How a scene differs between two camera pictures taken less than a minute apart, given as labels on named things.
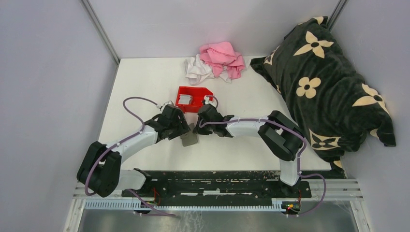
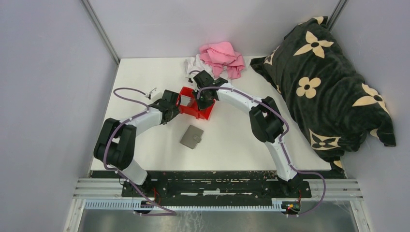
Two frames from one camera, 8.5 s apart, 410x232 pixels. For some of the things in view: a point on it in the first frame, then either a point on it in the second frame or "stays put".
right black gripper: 199,130 to 202,106
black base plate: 218,184 stays put
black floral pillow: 335,110 stays put
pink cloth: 221,54 stays put
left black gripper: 183,126 to 175,111
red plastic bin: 197,93 stays put
